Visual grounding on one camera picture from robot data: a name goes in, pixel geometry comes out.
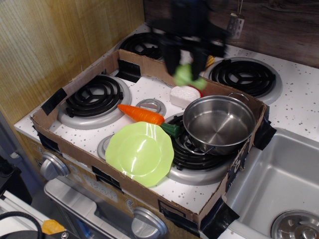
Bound white toy cheese wedge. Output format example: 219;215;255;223
169;86;202;109

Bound silver stove knob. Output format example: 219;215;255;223
131;207;168;239
40;151;70;181

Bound left silver stove knob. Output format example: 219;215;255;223
40;151;70;181

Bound silver oven door handle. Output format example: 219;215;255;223
44;179;129;239

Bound yellow toy corn cob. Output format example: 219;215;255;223
205;55;215;68

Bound stove burner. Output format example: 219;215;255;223
203;57;283;105
117;32;163;60
58;75;132;130
165;113;236;186

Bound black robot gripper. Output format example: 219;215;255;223
150;0;229;81

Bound metal sink drain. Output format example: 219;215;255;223
270;210;319;239

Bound orange toy carrot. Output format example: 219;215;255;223
118;104;181;138

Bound front left stove burner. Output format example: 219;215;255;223
58;75;132;130

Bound green toy broccoli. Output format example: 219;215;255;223
173;63;207;91

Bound brown cardboard fence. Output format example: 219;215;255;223
31;50;267;239

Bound black cable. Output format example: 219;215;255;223
0;211;43;239

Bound light green plastic plate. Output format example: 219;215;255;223
105;122;174;187

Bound front right stove burner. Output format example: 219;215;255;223
165;113;236;186

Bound grey toy sink basin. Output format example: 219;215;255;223
225;128;319;239

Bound yellow sponge piece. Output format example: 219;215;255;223
41;219;65;235

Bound back right stove burner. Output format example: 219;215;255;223
203;57;283;105

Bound right silver stove knob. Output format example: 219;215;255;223
131;207;168;239

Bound steel pot with handles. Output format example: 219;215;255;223
183;95;256;155

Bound back left stove burner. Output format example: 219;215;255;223
117;32;163;60

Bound hanging metal grater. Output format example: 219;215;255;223
227;0;245;40

